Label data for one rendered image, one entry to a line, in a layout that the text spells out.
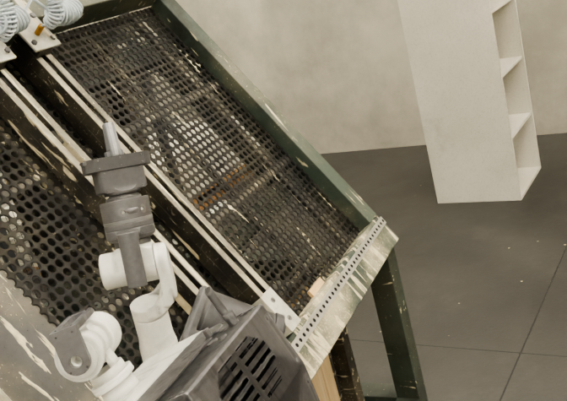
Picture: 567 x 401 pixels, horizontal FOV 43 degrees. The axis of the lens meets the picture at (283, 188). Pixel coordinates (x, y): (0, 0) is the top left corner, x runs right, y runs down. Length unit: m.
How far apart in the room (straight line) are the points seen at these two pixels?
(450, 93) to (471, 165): 0.51
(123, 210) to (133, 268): 0.10
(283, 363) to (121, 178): 0.50
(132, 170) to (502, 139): 3.77
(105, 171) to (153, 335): 0.31
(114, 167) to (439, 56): 3.72
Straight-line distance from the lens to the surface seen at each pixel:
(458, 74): 4.81
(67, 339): 0.97
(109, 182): 1.29
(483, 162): 4.95
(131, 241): 1.25
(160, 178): 1.97
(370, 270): 2.39
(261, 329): 0.95
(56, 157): 1.86
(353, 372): 2.73
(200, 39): 2.62
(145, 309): 1.34
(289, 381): 0.96
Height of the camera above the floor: 1.83
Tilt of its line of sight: 17 degrees down
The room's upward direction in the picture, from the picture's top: 15 degrees counter-clockwise
